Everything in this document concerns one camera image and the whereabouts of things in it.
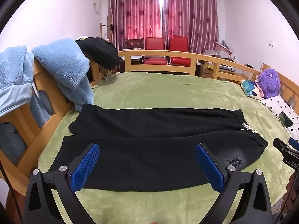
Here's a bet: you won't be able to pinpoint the wooden clothes rack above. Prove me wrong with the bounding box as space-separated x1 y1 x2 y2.
100 16 115 43

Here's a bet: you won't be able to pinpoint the maroon flower print curtain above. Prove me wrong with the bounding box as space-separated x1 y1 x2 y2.
162 0 220 55
109 0 164 51

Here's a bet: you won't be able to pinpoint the dark wooden chair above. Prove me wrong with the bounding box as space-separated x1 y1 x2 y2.
124 38 145 51

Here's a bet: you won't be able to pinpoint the cardboard box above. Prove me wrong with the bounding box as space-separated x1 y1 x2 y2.
200 62 220 79

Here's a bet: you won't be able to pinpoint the pile of plastic bags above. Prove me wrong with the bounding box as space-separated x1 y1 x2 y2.
202 40 236 59

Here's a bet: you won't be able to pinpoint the geometric patterned pillow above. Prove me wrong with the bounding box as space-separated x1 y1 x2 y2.
241 79 266 98

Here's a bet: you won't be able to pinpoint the black garment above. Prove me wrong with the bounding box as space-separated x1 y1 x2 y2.
75 37 120 70

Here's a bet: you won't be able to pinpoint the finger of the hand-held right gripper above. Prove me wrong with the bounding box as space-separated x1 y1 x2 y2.
288 137 299 150
273 138 299 156

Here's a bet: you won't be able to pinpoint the purple plush toy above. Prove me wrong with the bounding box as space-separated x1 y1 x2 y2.
258 69 281 99

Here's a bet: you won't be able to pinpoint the light blue fleece robe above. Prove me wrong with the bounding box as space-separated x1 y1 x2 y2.
0 38 95 165

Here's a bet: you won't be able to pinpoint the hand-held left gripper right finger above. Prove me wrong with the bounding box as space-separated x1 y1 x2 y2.
196 143 274 224

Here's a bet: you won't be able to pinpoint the black pants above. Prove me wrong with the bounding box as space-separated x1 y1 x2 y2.
48 103 269 193

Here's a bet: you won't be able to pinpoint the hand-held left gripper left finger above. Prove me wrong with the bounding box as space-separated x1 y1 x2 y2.
24 142 101 224

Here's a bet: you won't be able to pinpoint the wooden bed frame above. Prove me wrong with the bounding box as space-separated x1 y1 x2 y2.
0 49 299 215

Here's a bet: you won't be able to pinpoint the green fleece blanket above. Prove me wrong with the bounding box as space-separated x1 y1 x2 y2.
37 71 295 224

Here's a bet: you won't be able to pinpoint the white dotted pillow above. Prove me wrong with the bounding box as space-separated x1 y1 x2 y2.
260 96 299 143

